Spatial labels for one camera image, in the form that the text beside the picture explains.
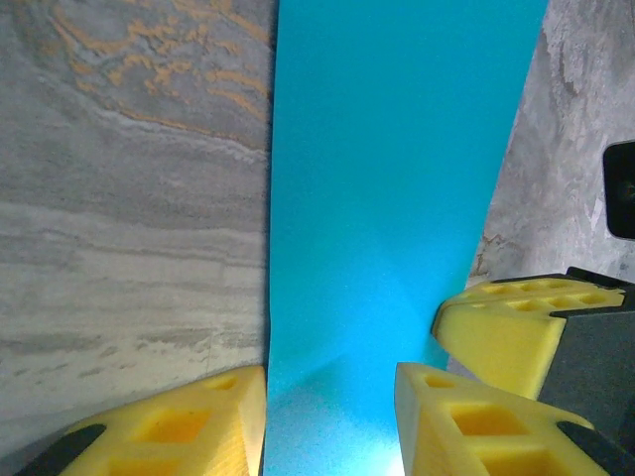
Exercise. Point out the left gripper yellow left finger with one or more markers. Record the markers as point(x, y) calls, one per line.
point(233, 431)

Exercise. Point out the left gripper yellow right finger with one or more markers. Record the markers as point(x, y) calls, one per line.
point(426, 431)

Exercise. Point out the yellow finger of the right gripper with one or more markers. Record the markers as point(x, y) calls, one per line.
point(496, 347)
point(546, 286)

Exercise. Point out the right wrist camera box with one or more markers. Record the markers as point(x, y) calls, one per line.
point(620, 188)

